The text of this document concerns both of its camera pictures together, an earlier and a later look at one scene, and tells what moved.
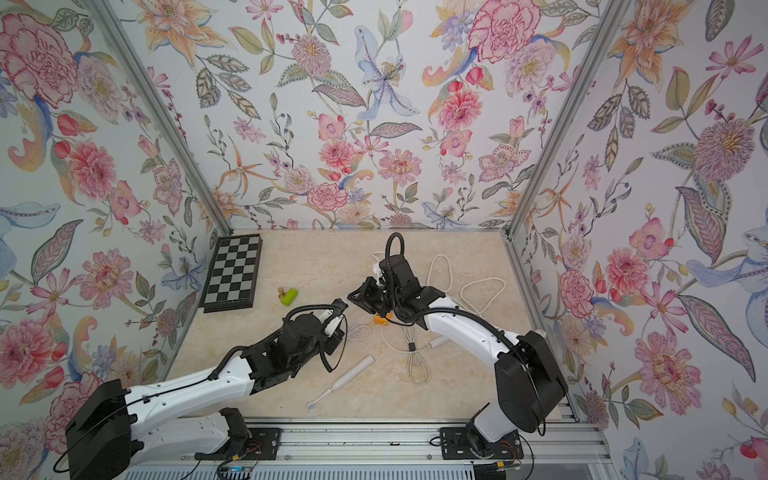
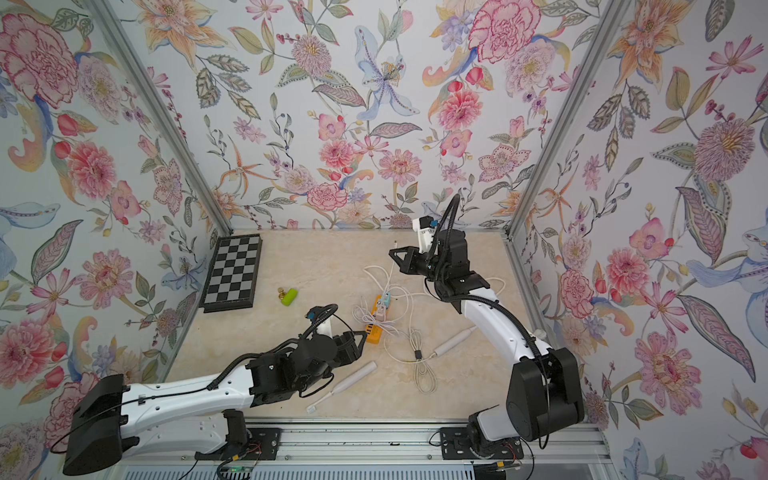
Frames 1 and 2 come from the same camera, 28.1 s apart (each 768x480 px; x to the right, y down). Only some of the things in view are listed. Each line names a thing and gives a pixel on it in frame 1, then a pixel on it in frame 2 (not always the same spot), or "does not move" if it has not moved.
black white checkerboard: x=232 y=277 does not move
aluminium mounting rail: x=562 y=443 does not move
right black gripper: x=367 y=300 to x=412 y=265
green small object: x=289 y=297 does not move
